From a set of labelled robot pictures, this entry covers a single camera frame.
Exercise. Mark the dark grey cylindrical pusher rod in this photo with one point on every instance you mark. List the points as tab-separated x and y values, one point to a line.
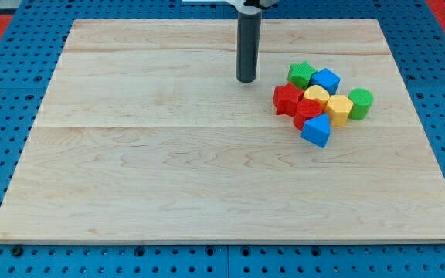
247	46

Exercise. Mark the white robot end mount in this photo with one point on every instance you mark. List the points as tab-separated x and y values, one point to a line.
247	7

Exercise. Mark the green star block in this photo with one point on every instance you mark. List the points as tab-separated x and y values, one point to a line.
300	74

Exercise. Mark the red star block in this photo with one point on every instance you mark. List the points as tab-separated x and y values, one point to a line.
286	98

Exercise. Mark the blue cube block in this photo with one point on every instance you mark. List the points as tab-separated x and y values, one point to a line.
327	80

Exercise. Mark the yellow heart block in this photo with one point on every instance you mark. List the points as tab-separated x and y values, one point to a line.
318	94

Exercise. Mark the red cylinder block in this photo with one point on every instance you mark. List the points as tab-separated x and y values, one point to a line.
306	109

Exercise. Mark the yellow hexagon block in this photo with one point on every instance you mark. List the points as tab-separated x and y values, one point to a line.
338	109

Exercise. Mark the blue triangle block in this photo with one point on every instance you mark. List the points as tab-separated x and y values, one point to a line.
317	130

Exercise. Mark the green cylinder block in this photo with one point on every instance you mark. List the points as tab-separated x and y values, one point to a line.
362	100

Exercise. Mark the light wooden board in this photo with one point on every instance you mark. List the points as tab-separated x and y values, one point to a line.
144	136

